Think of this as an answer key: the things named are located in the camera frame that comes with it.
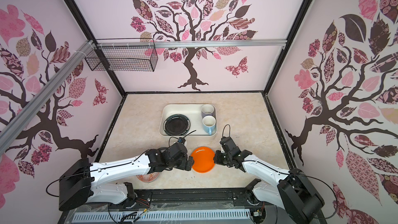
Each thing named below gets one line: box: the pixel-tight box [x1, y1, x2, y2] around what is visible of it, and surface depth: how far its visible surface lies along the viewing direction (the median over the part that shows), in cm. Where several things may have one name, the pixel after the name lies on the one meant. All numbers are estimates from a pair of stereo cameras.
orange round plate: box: [190, 146, 216, 174], surface depth 85 cm
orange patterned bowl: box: [135, 172, 160, 183], surface depth 77 cm
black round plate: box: [163, 114, 191, 136], surface depth 99 cm
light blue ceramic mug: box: [202, 115, 217, 136], surface depth 92 cm
